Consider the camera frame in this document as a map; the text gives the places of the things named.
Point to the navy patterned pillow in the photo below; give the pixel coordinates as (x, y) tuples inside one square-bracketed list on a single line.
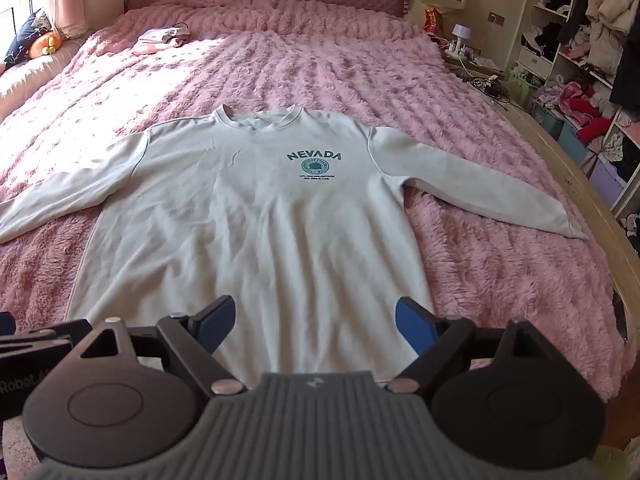
[(22, 40)]

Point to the wall outlet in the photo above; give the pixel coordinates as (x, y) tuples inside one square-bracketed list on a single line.
[(496, 17)]

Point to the orange plush toy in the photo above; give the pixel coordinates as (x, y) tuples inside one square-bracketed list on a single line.
[(45, 45)]

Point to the pink fluffy blanket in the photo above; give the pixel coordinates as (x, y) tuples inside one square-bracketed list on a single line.
[(350, 75)]

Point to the wooden bed frame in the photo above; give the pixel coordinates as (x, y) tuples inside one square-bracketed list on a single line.
[(575, 175)]

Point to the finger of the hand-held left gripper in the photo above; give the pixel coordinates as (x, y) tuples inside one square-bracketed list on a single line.
[(6, 323)]

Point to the purple storage bin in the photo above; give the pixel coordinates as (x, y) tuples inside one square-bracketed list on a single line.
[(606, 182)]

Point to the small pink folded clothes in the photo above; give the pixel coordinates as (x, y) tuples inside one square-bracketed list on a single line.
[(160, 40)]

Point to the pale printed sweatshirt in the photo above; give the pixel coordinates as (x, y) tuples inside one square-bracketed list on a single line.
[(250, 220)]

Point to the white table lamp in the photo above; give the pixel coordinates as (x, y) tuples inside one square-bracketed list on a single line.
[(462, 35)]

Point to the blue storage bin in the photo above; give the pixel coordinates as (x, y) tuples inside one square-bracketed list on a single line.
[(574, 142), (548, 121)]

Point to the pile of pink clothes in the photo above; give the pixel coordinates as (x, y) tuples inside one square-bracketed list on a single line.
[(580, 107)]

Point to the hanging clothes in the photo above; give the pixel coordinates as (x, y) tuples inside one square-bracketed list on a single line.
[(605, 10)]

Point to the red snack bag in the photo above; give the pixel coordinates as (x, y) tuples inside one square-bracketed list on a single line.
[(434, 21)]

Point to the green storage bin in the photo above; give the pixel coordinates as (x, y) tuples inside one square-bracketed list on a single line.
[(527, 92)]

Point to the cream window seat cushion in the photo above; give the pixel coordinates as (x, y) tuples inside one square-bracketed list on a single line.
[(25, 80)]

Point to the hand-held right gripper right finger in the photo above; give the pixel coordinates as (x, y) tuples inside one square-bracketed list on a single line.
[(412, 322)]

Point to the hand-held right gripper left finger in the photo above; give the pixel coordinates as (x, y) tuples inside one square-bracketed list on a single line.
[(220, 322)]

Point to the cluttered nightstand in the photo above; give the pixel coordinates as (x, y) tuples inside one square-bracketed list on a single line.
[(475, 62)]

